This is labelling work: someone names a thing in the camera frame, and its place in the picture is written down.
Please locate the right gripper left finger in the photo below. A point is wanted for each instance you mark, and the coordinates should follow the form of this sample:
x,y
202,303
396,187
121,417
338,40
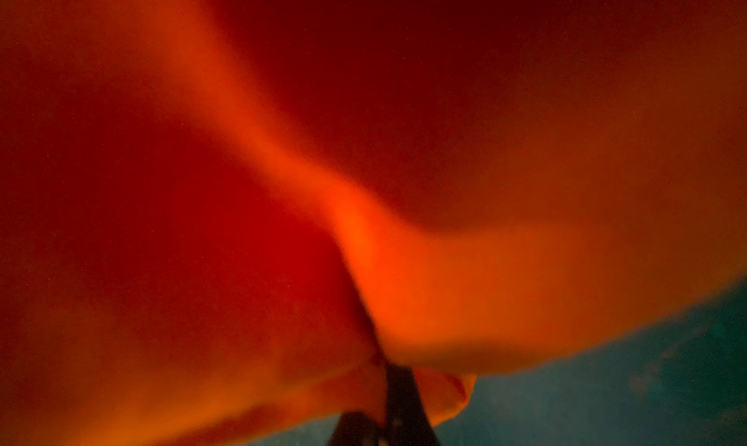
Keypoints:
x,y
356,429

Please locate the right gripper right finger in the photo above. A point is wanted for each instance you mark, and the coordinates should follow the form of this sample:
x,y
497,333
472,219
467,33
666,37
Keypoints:
x,y
406,423

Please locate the orange t shirt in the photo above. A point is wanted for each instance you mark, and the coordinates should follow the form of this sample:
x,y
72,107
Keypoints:
x,y
222,218

